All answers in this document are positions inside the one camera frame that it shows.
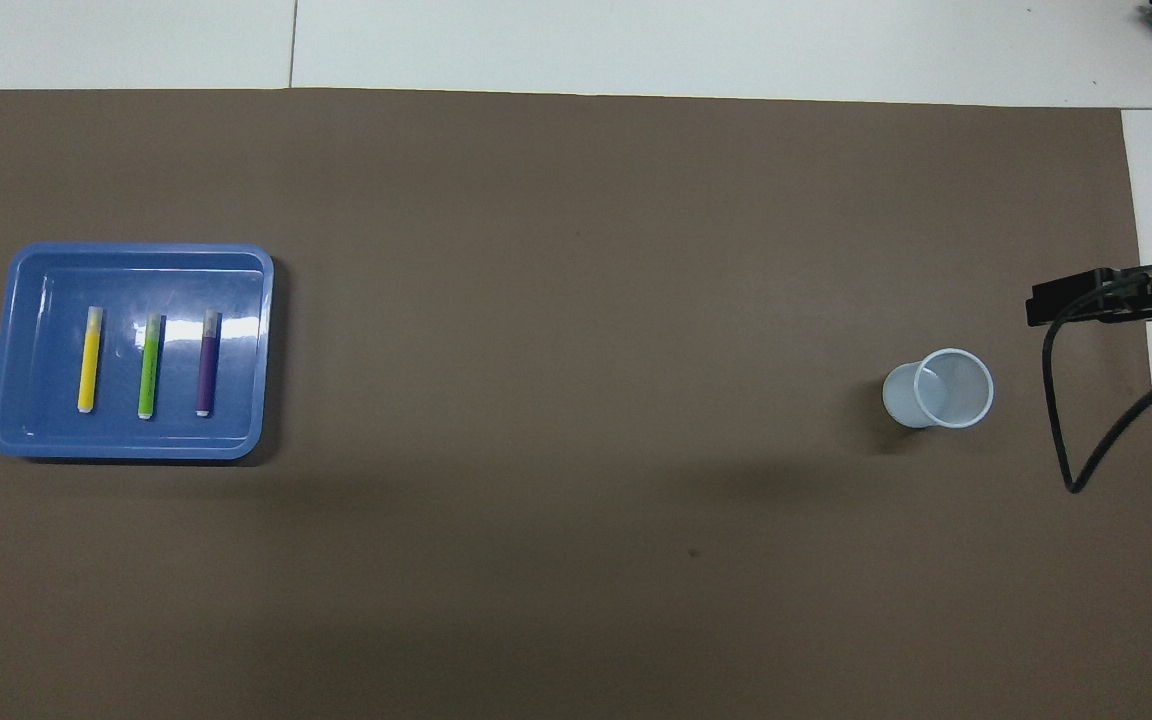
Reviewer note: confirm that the yellow pen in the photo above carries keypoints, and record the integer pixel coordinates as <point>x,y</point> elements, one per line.
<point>89,365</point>

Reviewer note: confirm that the green pen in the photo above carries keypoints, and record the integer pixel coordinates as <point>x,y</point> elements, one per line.
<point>149,370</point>

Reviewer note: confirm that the purple pen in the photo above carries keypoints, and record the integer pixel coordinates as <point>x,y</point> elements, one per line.
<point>207,368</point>

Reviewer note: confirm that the blue plastic tray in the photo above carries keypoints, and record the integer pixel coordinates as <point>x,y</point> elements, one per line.
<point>36,430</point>

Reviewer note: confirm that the clear plastic cup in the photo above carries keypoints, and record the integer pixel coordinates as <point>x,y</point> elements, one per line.
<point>901,395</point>

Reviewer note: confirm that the brown table mat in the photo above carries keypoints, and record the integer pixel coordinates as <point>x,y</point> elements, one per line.
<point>576,550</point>

